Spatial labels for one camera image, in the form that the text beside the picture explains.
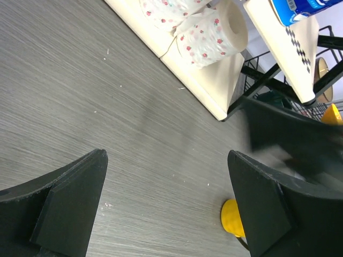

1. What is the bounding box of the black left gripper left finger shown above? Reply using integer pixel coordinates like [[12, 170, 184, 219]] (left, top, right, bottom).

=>
[[1, 149, 108, 256]]

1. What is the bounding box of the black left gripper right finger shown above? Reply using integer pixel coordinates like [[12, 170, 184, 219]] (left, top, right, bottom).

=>
[[227, 150, 342, 256]]

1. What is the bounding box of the floral print paper roll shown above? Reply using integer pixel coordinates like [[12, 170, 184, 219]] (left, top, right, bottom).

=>
[[174, 1, 248, 69]]

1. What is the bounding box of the blue paper roll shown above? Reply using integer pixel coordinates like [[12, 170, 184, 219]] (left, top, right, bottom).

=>
[[271, 0, 342, 27]]

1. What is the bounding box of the white paper towel roll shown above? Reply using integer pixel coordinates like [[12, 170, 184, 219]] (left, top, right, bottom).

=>
[[140, 0, 211, 32]]

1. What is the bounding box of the cream three-tier shelf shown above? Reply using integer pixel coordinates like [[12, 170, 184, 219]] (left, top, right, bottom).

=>
[[108, 1, 320, 121]]

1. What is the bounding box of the yellow mug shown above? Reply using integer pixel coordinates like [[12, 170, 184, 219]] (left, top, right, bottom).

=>
[[220, 199, 249, 250]]

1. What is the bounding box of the orange bowl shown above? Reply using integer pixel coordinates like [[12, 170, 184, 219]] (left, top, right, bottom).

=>
[[321, 103, 343, 125]]

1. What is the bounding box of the dark green mug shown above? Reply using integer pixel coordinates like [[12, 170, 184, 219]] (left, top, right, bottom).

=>
[[257, 90, 292, 110]]

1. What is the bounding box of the beige ceramic bowl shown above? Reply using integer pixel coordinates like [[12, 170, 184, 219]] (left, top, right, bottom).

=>
[[312, 56, 334, 104]]

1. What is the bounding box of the black wire rack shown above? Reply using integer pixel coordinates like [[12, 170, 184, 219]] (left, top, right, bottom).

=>
[[240, 25, 343, 126]]

